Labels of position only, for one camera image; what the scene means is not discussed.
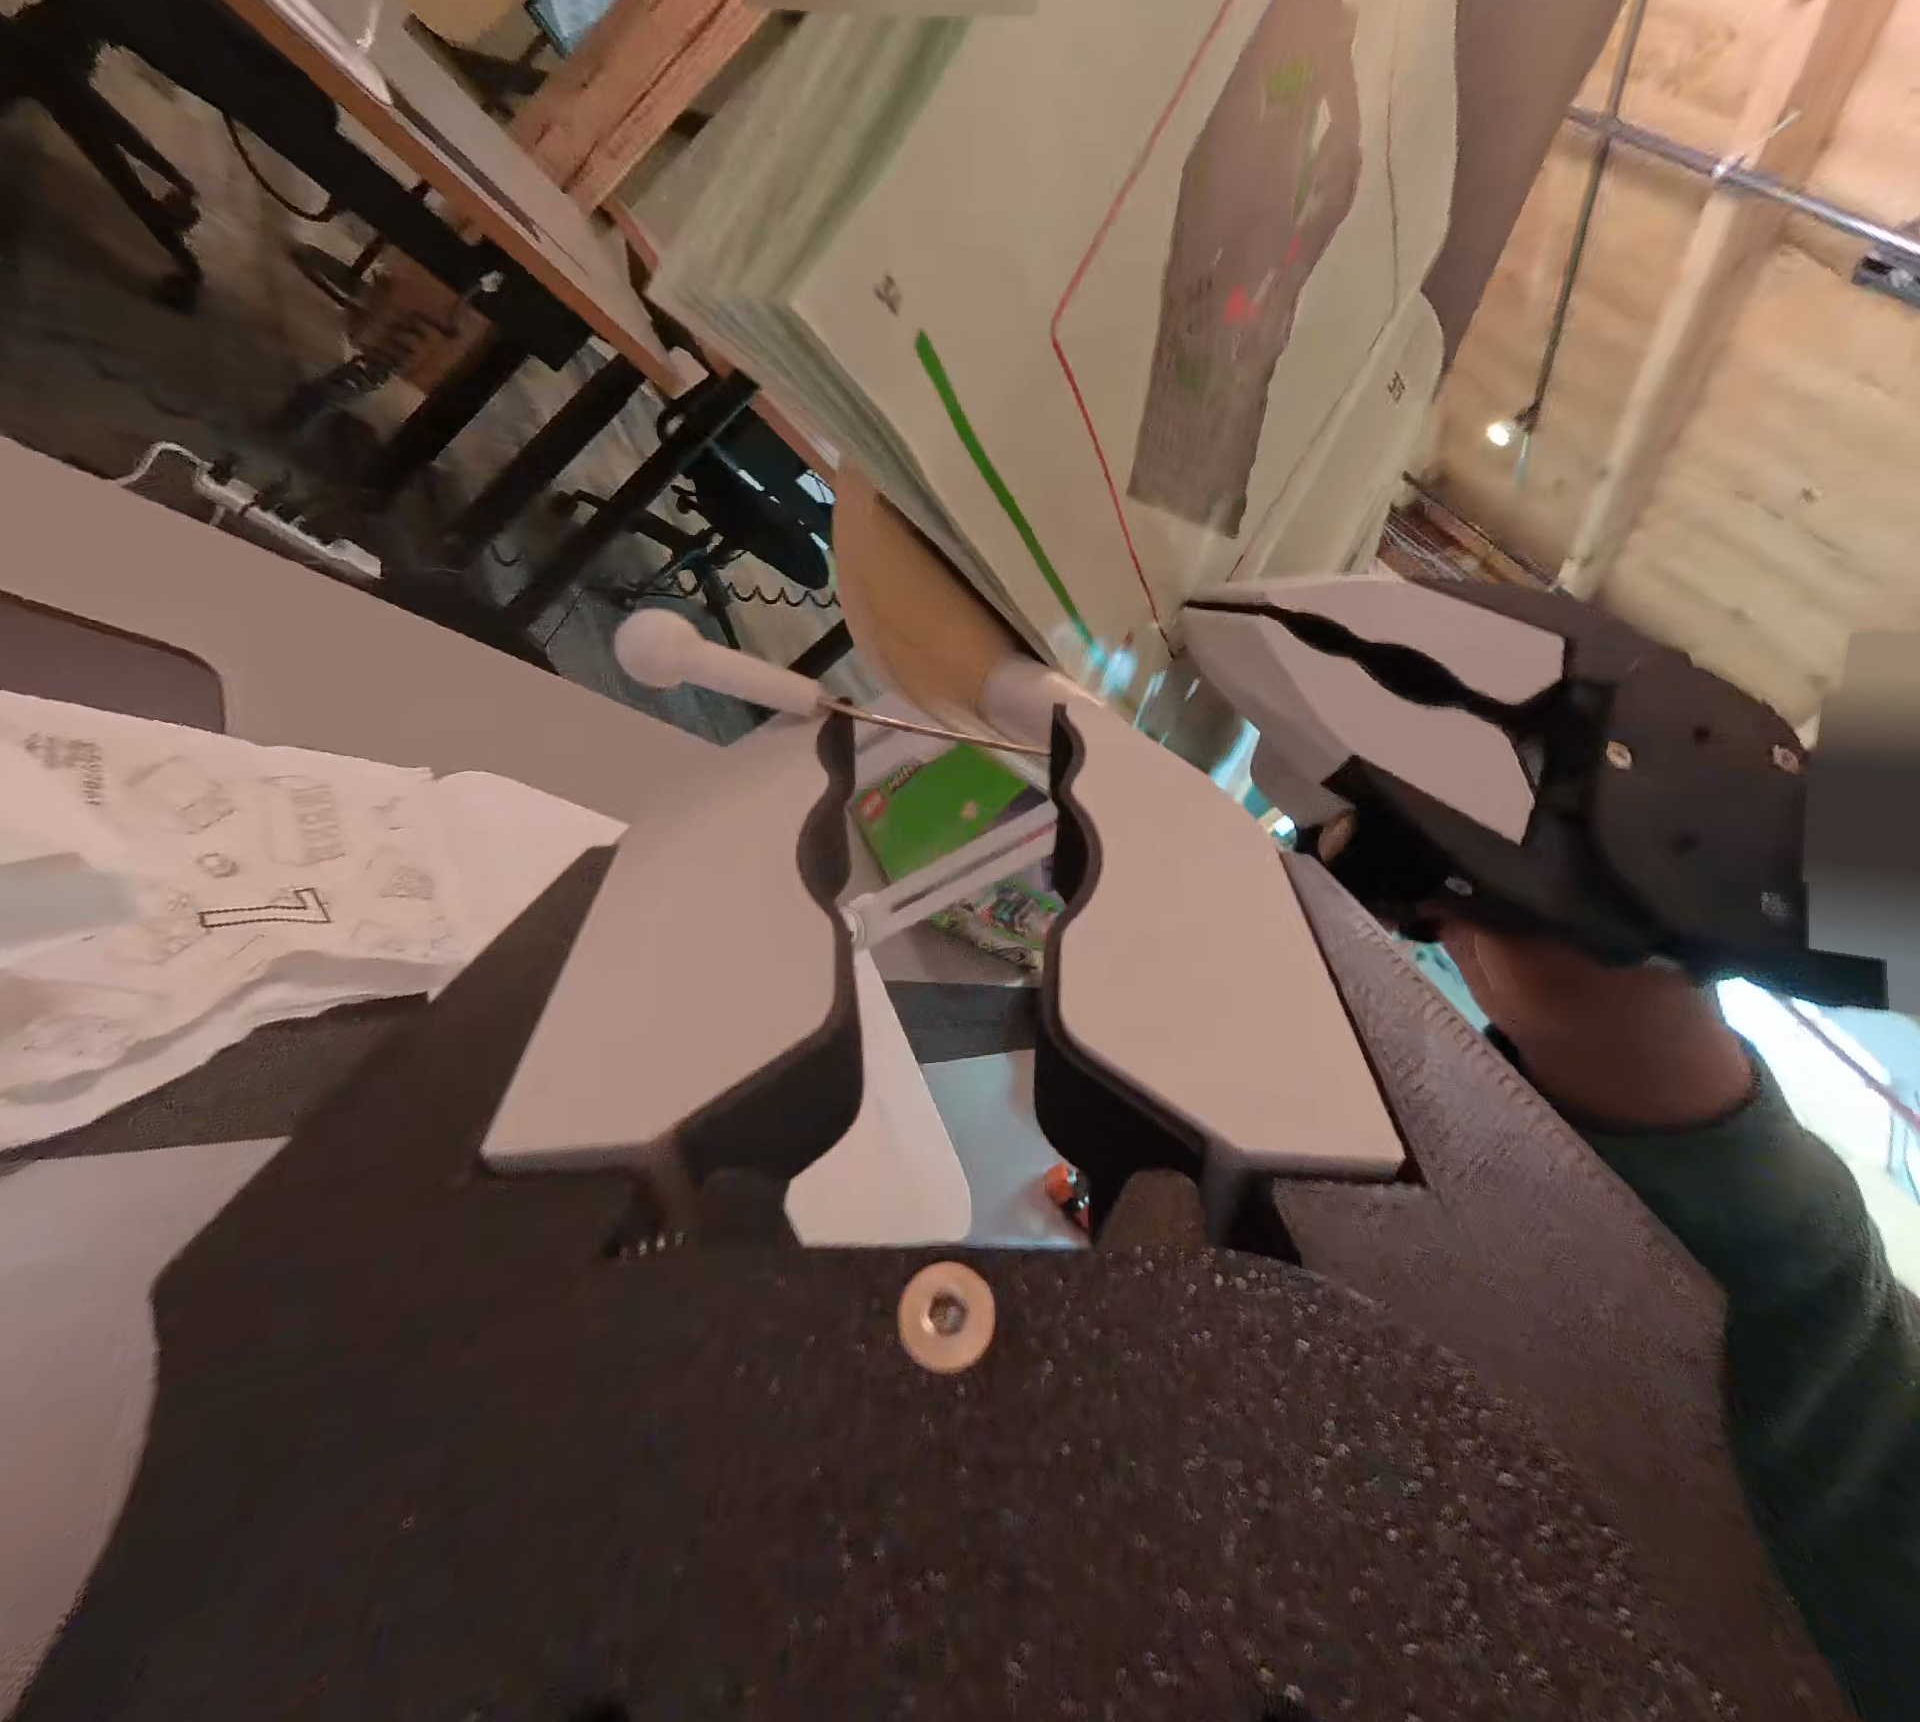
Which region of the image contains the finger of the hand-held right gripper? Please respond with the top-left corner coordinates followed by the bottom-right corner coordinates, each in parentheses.
top-left (1185, 618), bottom-right (1540, 850)
top-left (1181, 578), bottom-right (1568, 705)

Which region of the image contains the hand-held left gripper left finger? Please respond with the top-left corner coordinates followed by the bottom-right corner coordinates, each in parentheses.
top-left (479, 712), bottom-right (867, 1180)

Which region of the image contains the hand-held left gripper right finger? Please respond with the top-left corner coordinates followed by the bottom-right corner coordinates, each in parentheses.
top-left (1035, 705), bottom-right (1412, 1193)

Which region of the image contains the white and wooden book stand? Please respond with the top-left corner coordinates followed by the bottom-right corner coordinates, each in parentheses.
top-left (614, 464), bottom-right (1139, 1255)

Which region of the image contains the brick instruction booklet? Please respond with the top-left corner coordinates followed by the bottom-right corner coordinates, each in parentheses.
top-left (644, 0), bottom-right (1480, 705)

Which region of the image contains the office desk with orange edge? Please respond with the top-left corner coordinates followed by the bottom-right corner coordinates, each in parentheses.
top-left (0, 0), bottom-right (798, 585)

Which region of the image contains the person's right hand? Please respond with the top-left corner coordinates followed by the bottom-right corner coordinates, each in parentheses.
top-left (1438, 928), bottom-right (1763, 1129)

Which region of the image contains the green toy brick set box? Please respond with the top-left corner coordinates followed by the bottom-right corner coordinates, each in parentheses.
top-left (848, 741), bottom-right (1058, 977)

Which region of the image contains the paper bag with line drawings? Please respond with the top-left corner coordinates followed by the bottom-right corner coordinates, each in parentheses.
top-left (0, 691), bottom-right (630, 1157)

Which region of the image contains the black office chair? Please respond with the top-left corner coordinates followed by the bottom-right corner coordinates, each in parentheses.
top-left (572, 403), bottom-right (846, 672)

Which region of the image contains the white power strip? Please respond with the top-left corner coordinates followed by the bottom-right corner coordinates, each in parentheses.
top-left (125, 439), bottom-right (384, 585)

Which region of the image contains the dark grey board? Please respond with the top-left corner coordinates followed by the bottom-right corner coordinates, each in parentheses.
top-left (1417, 0), bottom-right (1689, 369)

